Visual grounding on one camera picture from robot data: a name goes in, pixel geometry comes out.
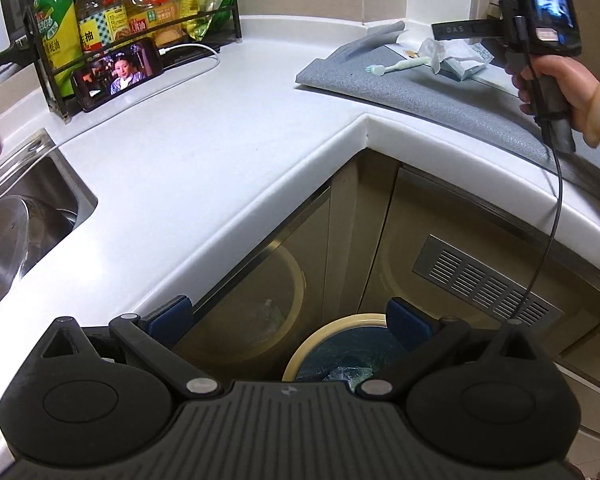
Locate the metal vent grille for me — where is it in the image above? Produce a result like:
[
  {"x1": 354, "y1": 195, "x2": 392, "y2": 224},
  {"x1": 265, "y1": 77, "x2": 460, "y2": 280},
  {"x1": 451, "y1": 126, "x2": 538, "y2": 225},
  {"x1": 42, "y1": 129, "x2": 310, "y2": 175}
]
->
[{"x1": 412, "y1": 235, "x2": 563, "y2": 331}]

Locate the black smartphone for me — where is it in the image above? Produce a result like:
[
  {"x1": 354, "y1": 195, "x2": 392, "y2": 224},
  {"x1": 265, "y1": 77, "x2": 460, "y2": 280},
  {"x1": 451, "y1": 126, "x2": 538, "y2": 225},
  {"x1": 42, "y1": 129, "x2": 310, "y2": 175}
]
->
[{"x1": 71, "y1": 37, "x2": 163, "y2": 113}]

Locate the stainless steel sink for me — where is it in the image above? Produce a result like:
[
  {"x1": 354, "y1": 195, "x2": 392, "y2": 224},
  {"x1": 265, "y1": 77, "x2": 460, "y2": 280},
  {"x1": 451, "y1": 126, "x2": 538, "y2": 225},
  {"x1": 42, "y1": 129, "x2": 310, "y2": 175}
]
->
[{"x1": 0, "y1": 127, "x2": 99, "y2": 321}]

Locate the light blue carton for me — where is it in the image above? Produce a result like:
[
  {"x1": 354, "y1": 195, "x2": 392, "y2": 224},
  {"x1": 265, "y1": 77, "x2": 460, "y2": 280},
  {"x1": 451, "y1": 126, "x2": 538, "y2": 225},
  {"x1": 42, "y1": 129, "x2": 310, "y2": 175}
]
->
[{"x1": 442, "y1": 57, "x2": 492, "y2": 82}]

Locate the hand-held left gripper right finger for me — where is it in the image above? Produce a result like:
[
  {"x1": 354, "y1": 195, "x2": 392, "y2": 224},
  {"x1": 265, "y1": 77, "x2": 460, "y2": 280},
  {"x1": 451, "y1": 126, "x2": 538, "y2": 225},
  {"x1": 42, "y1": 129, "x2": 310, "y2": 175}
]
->
[{"x1": 355, "y1": 297, "x2": 541, "y2": 402}]

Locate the beige cabinet door with vent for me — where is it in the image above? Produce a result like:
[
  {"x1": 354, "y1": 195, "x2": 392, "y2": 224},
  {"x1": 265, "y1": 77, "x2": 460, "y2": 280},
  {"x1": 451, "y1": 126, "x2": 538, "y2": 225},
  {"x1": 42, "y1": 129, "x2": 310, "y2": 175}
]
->
[{"x1": 370, "y1": 167, "x2": 600, "y2": 356}]

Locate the grey fabric mat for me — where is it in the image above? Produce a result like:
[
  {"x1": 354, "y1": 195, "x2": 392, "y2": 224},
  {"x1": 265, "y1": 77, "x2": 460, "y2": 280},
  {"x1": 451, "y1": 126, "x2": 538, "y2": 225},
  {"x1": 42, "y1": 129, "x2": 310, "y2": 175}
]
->
[{"x1": 295, "y1": 22, "x2": 600, "y2": 211}]

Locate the white charging cable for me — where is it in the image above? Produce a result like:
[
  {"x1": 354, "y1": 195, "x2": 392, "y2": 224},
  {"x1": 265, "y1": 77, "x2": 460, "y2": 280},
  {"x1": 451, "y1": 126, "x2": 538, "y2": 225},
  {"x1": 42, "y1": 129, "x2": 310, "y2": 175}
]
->
[{"x1": 90, "y1": 42, "x2": 222, "y2": 111}]

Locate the black pan handle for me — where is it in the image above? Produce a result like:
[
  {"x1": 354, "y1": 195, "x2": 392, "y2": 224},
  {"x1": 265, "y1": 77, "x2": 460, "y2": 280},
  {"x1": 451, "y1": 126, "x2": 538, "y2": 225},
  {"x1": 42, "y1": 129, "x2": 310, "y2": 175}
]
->
[{"x1": 0, "y1": 35, "x2": 36, "y2": 98}]

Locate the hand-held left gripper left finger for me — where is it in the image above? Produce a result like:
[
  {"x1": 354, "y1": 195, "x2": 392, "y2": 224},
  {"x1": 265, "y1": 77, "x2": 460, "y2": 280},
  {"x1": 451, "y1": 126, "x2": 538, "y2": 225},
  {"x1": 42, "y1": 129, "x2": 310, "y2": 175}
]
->
[{"x1": 40, "y1": 295, "x2": 223, "y2": 401}]

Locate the green yellow sauce bottle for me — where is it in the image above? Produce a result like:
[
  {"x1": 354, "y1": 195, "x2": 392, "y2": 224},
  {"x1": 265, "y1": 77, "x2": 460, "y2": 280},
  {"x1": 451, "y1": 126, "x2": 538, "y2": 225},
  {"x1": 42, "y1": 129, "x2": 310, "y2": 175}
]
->
[{"x1": 32, "y1": 0, "x2": 83, "y2": 98}]

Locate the cream rimmed trash bin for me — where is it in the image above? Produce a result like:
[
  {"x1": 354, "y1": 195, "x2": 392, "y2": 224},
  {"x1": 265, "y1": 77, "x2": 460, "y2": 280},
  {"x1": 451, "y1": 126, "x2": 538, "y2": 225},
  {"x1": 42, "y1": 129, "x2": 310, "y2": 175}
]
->
[{"x1": 282, "y1": 312, "x2": 396, "y2": 391}]

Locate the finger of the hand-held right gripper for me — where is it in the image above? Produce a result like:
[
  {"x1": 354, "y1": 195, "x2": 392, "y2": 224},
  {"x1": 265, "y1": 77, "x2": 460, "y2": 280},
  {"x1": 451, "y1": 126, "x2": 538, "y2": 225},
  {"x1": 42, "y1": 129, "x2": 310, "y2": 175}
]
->
[{"x1": 431, "y1": 19, "x2": 506, "y2": 42}]

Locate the yellow cooking oil bottle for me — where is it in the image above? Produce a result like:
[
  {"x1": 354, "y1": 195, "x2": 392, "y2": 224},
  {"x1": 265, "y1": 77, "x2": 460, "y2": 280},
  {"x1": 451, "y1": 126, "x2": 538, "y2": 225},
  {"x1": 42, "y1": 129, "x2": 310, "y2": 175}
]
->
[{"x1": 120, "y1": 0, "x2": 183, "y2": 46}]

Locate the yellow green snack bag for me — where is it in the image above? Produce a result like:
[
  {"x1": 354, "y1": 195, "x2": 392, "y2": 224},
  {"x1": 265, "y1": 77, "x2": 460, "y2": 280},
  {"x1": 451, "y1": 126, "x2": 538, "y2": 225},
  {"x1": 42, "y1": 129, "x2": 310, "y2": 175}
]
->
[{"x1": 180, "y1": 0, "x2": 233, "y2": 43}]

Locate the plain beige cabinet door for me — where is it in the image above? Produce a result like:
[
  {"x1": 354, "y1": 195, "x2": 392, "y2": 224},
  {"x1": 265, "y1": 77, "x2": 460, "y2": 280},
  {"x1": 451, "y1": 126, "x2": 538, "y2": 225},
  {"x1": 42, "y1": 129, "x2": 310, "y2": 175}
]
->
[{"x1": 172, "y1": 185, "x2": 331, "y2": 381}]

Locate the black wire rack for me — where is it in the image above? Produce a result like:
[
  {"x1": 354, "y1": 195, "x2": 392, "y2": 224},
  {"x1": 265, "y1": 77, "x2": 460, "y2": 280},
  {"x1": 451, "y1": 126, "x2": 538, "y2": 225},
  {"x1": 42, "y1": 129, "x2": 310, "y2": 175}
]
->
[{"x1": 22, "y1": 0, "x2": 243, "y2": 123}]

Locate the person's right hand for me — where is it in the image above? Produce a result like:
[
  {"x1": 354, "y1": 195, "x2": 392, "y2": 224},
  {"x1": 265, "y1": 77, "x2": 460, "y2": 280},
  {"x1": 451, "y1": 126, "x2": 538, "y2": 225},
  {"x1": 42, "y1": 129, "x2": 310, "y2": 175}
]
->
[{"x1": 511, "y1": 55, "x2": 600, "y2": 133}]

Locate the mint green toothbrush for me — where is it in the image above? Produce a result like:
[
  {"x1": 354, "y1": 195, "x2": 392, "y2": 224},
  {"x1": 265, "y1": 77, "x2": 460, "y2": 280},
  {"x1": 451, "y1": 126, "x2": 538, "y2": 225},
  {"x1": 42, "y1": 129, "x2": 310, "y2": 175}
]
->
[{"x1": 365, "y1": 55, "x2": 431, "y2": 76}]

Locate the red capped soy sauce bottle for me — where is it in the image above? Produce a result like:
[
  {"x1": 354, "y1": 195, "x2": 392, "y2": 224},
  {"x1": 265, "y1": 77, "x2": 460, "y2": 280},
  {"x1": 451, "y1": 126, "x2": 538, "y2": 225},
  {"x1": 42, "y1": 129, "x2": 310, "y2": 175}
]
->
[{"x1": 74, "y1": 0, "x2": 131, "y2": 53}]

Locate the white wrapper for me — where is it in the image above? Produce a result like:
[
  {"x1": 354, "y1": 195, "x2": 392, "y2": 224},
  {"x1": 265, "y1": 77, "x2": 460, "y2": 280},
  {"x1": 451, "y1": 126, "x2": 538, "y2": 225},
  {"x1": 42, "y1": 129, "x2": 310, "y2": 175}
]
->
[{"x1": 417, "y1": 37, "x2": 453, "y2": 76}]

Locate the black cable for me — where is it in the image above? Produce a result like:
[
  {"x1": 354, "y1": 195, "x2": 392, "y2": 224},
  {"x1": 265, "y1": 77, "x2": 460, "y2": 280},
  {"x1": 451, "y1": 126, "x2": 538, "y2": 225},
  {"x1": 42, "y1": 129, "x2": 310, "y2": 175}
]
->
[{"x1": 510, "y1": 15, "x2": 566, "y2": 323}]

